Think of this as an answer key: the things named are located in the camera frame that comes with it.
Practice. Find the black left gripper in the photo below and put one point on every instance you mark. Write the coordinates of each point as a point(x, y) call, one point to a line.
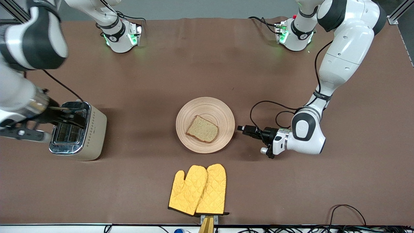
point(267, 133)

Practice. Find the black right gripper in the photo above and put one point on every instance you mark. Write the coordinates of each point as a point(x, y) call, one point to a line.
point(54, 116)

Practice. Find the round wooden plate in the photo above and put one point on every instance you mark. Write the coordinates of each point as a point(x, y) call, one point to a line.
point(213, 108)

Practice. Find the brown bread toast slice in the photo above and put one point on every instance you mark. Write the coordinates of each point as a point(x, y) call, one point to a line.
point(203, 130)

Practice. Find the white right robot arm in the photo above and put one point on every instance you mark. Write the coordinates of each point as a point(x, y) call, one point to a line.
point(16, 90)

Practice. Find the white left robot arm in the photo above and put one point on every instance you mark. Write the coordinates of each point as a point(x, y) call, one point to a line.
point(343, 55)

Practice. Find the beige chrome toaster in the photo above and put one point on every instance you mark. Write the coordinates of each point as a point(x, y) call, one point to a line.
point(93, 136)

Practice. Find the yellow quilted oven mitt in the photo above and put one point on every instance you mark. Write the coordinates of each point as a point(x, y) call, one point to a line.
point(187, 191)
point(213, 191)

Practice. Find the brown table cover mat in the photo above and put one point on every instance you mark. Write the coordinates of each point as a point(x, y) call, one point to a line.
point(207, 64)

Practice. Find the small blue cap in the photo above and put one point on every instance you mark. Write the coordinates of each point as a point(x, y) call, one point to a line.
point(179, 231)

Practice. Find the wooden stick with bracket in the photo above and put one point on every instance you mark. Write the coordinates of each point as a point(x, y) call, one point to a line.
point(207, 225)

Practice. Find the aluminium frame profile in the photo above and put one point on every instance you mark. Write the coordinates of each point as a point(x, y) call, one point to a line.
point(13, 11)
point(399, 13)

